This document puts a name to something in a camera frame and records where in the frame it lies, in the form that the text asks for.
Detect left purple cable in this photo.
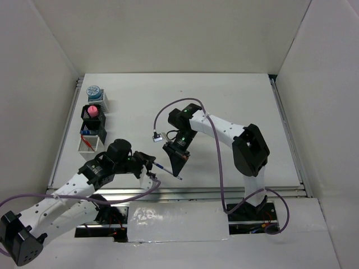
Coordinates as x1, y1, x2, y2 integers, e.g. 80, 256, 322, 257
0, 172, 162, 257

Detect clear spray bottle blue cap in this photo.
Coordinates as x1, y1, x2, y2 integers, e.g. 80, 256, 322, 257
80, 130, 91, 135

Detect pink capped marker tube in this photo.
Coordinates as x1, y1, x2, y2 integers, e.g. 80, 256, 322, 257
87, 105, 99, 118

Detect aluminium frame rail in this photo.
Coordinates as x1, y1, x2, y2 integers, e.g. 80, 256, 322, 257
97, 185, 307, 201

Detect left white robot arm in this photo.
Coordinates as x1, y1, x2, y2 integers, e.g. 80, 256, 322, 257
1, 139, 160, 267

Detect black mesh container front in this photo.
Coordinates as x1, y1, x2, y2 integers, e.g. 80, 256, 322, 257
80, 120, 107, 144

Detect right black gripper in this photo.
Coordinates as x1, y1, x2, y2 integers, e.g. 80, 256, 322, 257
163, 129, 197, 177

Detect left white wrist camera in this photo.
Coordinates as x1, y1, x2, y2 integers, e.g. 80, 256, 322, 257
139, 168, 157, 190

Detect black mesh container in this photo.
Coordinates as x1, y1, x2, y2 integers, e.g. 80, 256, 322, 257
81, 104, 106, 129
80, 120, 107, 144

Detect blue pen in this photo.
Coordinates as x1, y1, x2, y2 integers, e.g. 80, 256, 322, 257
153, 162, 183, 180

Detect red pen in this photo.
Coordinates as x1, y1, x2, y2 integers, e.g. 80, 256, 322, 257
81, 135, 95, 151

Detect white foil sheet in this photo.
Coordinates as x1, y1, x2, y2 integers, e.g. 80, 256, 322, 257
127, 202, 229, 243

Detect silver mesh container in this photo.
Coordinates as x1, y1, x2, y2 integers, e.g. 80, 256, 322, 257
86, 87, 109, 114

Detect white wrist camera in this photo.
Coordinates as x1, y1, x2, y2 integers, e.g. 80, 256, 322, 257
139, 168, 157, 190
152, 131, 164, 142

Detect white mesh container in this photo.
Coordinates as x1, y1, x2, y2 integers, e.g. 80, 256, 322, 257
77, 134, 99, 153

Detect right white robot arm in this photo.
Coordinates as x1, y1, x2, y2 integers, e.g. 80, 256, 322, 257
163, 104, 270, 220

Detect black mesh container rear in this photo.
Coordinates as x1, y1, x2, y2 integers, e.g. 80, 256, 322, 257
81, 104, 106, 129

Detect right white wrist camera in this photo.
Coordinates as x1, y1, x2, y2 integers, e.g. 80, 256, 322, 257
152, 131, 164, 142

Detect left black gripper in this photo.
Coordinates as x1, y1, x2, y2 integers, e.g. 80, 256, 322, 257
114, 151, 156, 179

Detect blue slime jar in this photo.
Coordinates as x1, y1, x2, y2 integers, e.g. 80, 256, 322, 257
86, 85, 103, 102

